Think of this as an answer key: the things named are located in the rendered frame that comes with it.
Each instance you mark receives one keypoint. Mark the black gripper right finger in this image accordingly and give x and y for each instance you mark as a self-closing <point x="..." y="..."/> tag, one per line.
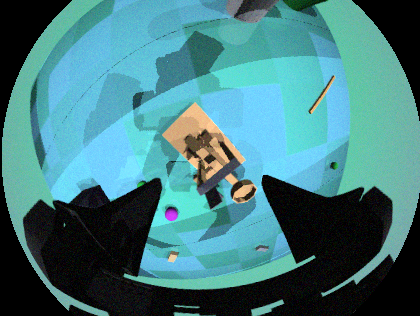
<point x="305" y="217"/>

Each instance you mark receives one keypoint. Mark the dark purple ball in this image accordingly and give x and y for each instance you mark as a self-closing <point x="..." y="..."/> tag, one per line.
<point x="171" y="214"/>

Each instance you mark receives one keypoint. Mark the tan rectangular block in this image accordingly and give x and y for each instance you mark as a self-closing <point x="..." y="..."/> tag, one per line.
<point x="172" y="256"/>

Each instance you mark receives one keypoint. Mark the dark green cup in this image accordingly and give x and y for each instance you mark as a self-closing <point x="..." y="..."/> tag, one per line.
<point x="301" y="4"/>

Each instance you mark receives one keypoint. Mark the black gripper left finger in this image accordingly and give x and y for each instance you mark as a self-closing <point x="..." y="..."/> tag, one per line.
<point x="121" y="227"/>

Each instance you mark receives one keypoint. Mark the brown wooden stick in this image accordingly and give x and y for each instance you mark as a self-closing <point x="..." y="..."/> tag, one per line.
<point x="321" y="95"/>

